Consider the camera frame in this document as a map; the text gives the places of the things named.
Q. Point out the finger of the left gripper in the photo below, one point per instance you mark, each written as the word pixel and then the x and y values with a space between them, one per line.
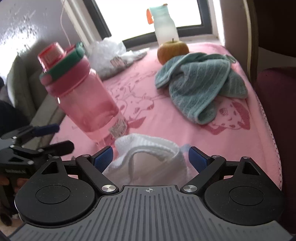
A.
pixel 48 150
pixel 22 135

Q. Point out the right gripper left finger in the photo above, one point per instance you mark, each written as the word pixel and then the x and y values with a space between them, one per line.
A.
pixel 91 168

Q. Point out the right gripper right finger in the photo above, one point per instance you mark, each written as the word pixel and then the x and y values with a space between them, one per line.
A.
pixel 209 168

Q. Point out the white paper towel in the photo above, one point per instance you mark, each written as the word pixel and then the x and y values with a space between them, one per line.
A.
pixel 149 161

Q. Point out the pink water bottle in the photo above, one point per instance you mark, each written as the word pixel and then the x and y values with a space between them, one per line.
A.
pixel 80 93

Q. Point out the beige cushion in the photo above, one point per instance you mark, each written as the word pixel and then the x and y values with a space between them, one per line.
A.
pixel 30 97

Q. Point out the teal striped cloth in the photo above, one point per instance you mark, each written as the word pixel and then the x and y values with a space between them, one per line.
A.
pixel 196 79

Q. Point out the clear plastic bag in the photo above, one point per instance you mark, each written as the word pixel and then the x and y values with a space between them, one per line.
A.
pixel 110 57

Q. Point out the yellow red apple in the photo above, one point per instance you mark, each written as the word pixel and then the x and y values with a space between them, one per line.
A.
pixel 170 49

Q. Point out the frosted mint bottle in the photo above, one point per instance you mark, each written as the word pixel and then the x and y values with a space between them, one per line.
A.
pixel 164 26

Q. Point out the maroon banquet chair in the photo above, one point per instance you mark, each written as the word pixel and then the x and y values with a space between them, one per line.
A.
pixel 273 28

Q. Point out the black window frame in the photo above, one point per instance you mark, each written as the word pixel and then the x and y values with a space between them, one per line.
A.
pixel 133 22

